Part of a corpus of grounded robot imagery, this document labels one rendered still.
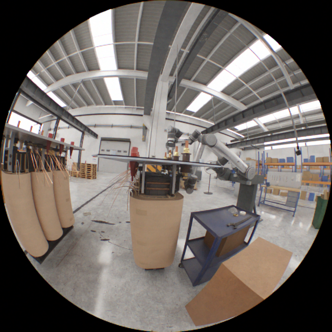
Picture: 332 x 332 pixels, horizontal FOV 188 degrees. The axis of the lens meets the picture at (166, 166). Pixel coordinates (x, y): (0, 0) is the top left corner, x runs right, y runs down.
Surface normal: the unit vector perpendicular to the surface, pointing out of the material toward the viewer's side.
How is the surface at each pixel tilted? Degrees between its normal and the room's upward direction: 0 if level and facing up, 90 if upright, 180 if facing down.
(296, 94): 90
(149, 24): 174
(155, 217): 90
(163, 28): 180
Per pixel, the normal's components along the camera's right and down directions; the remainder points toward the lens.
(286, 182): -0.97, -0.07
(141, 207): -0.01, -0.01
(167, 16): -0.07, 1.00
